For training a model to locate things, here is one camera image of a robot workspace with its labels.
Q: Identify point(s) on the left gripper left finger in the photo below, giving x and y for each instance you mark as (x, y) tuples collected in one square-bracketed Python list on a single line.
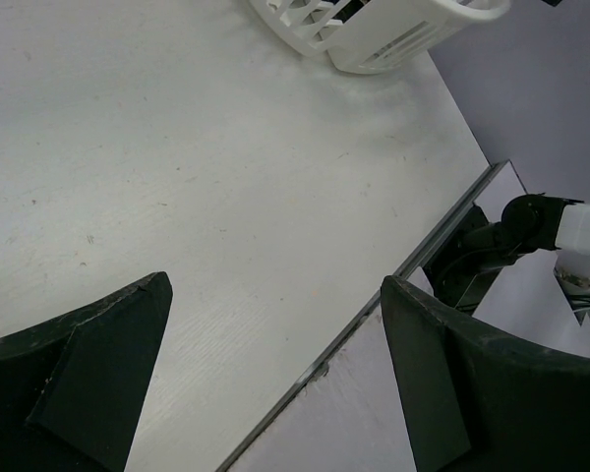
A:
[(72, 389)]

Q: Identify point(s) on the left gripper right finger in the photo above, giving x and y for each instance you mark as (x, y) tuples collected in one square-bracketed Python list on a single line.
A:
[(476, 398)]

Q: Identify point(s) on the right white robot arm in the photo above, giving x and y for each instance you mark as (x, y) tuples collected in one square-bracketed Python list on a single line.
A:
[(529, 223)]

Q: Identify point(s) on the white plastic dish bin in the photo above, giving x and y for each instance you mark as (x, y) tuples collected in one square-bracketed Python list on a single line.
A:
[(372, 37)]

